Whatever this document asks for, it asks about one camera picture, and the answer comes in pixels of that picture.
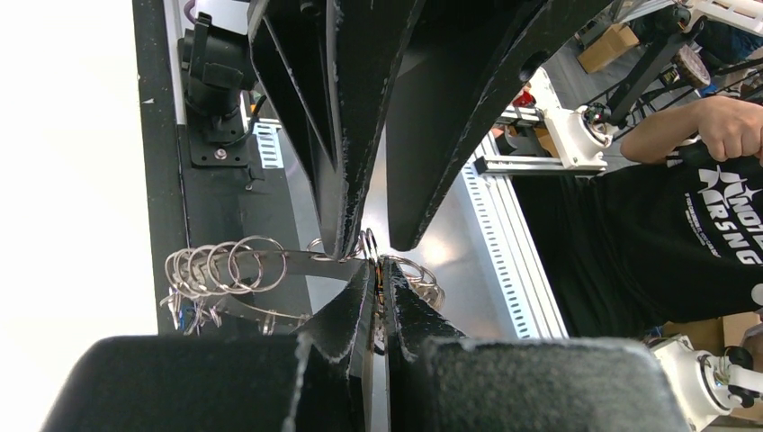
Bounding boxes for aluminium frame rail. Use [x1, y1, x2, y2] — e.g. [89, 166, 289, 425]
[460, 134, 568, 339]

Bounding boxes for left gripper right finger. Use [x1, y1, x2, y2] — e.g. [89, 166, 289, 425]
[381, 258, 465, 370]

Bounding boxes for cardboard box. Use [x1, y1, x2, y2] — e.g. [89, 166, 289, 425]
[578, 23, 640, 74]

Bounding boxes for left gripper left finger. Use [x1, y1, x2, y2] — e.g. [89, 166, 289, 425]
[294, 261, 375, 381]

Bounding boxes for metal disc keyring holder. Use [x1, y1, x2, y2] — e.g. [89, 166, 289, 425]
[158, 229, 445, 335]

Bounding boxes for right white cable duct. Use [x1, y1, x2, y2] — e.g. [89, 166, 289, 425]
[252, 119, 284, 169]

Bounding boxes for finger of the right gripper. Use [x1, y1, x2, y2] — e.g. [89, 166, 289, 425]
[386, 0, 606, 251]
[247, 1, 423, 259]

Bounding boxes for person in black shirt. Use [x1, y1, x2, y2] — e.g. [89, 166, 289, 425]
[512, 95, 762, 338]

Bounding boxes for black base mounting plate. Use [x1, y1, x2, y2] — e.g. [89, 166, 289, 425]
[132, 1, 313, 336]

